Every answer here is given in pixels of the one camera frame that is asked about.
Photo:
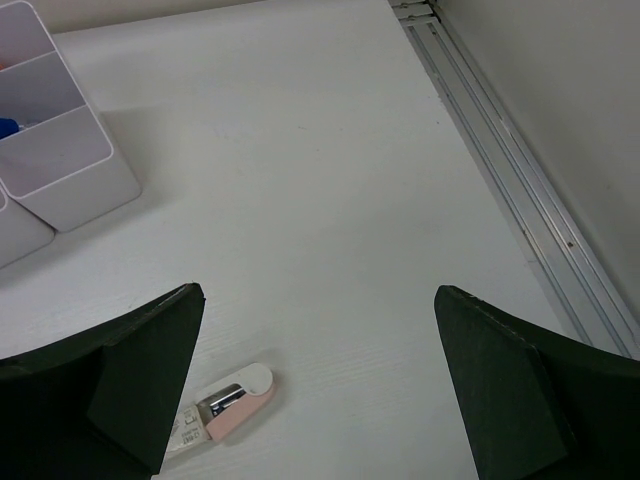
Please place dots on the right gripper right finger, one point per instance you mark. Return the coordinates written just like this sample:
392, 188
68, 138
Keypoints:
536, 404

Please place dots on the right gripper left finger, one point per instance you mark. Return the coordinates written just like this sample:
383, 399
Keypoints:
100, 404

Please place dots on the pink white correction tape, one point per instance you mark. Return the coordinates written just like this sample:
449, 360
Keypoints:
231, 401

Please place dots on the clear blue spray bottle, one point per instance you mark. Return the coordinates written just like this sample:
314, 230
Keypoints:
8, 127

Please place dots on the white boxed eraser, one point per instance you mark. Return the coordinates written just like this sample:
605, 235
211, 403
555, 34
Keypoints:
188, 431

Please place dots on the aluminium right rail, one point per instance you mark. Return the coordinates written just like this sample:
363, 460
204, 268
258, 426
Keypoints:
588, 305

